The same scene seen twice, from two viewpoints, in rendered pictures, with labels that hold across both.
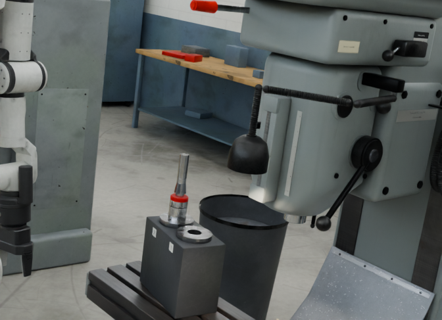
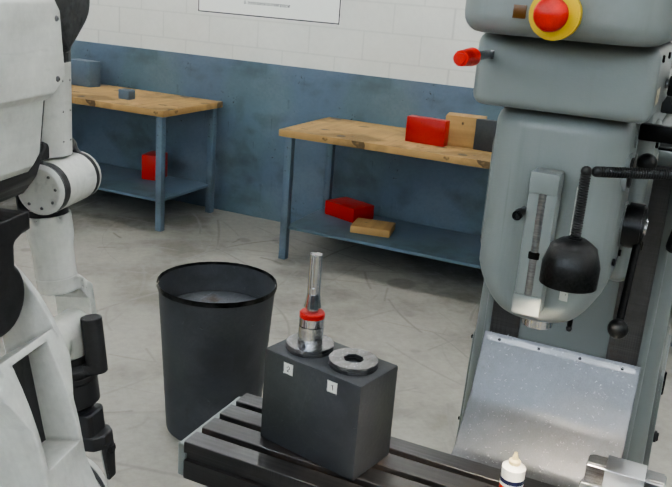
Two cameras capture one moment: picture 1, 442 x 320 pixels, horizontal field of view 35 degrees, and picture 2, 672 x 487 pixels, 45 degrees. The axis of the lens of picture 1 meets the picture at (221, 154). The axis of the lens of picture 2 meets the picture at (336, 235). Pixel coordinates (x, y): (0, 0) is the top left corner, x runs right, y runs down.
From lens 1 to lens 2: 0.73 m
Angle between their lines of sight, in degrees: 22
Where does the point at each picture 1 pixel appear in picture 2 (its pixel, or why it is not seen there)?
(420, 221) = (613, 285)
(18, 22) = (59, 96)
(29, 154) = (87, 296)
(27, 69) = (79, 169)
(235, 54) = (83, 71)
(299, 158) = not seen: hidden behind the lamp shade
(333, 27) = (655, 73)
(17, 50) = (60, 141)
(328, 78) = (620, 139)
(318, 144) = (606, 228)
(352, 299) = (533, 393)
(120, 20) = not seen: outside the picture
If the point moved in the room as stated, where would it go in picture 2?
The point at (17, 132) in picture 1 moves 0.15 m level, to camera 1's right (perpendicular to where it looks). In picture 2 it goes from (70, 268) to (164, 263)
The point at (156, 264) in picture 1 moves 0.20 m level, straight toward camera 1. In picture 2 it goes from (300, 412) to (349, 470)
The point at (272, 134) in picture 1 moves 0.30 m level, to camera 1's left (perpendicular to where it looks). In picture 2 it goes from (551, 224) to (352, 233)
